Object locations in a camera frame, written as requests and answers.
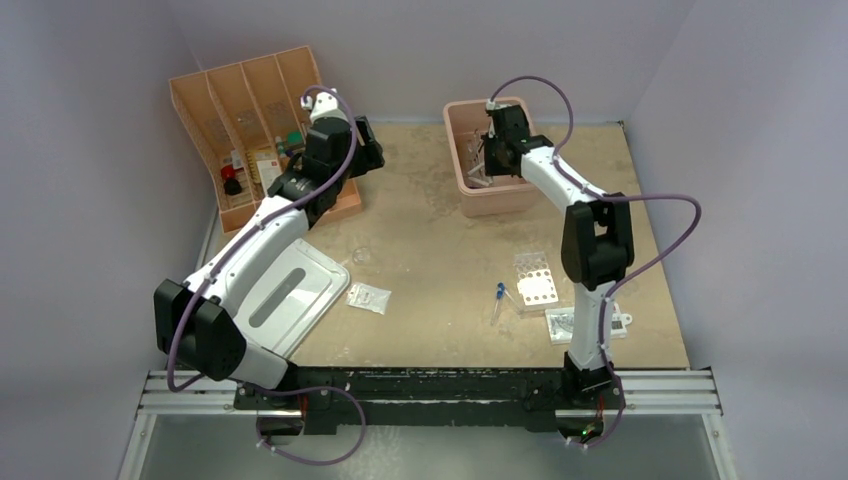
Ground metal crucible tongs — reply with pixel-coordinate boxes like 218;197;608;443
465;129;486;176

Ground small white packet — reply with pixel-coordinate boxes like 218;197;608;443
345;282;391;315

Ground white clay triangle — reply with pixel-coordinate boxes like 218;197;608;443
465;164;494;189

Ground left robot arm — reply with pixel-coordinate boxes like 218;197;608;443
153;114;385;409

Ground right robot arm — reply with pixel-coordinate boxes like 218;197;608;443
482;100;635;407

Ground pink plastic bin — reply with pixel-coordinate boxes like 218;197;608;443
443;99;541;217

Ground white box in organizer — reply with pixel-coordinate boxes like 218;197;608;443
253;150;282;194

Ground peach file organizer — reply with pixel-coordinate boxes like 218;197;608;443
169;46;322;234

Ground red black bottle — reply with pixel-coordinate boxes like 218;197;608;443
220;165;242;196

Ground white test tube rack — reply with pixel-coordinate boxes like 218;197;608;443
513;252;559;310

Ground blue capped test tube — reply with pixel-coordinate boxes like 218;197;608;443
490;282;506;326

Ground white plastic lid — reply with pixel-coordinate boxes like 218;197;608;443
235;240;350;358

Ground white labelled package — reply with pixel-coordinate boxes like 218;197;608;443
545;304;633;345

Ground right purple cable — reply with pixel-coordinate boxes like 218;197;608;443
486;75;704;452

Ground black mounting base rail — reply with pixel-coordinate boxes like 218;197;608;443
234;366;623;441

